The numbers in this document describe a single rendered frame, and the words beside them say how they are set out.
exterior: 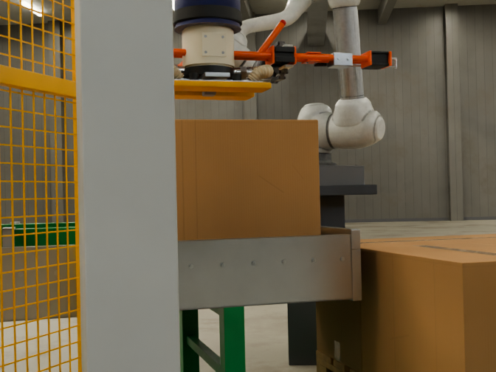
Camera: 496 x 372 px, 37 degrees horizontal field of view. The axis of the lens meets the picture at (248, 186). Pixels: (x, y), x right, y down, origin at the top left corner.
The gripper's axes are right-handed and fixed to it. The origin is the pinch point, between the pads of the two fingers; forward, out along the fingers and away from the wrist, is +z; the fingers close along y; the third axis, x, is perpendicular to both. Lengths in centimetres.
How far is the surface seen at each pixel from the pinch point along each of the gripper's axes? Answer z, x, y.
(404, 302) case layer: 50, -16, 78
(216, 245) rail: 35, 34, 61
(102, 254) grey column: 110, 71, 57
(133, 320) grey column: 110, 66, 68
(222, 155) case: 19.6, 27.7, 34.4
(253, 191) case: 20, 18, 45
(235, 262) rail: 35, 28, 65
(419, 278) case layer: 59, -16, 70
